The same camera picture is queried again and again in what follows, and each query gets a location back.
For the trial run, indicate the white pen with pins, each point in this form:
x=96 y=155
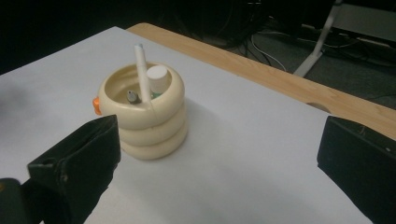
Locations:
x=141 y=71

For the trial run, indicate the white table mat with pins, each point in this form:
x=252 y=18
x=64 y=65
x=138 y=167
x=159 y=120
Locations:
x=233 y=140

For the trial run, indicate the cream ringed pen holder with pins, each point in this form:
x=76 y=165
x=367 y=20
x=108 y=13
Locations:
x=155 y=133

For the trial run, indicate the white green glue stick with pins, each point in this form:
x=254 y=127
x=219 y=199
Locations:
x=157 y=76

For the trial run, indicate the wooden table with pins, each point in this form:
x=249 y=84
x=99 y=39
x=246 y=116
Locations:
x=249 y=74

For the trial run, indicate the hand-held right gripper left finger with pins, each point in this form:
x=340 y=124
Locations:
x=81 y=161

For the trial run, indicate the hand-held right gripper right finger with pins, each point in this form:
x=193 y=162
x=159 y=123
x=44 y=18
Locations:
x=364 y=168

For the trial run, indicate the white metal stand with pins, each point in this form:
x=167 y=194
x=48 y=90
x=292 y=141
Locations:
x=308 y=67

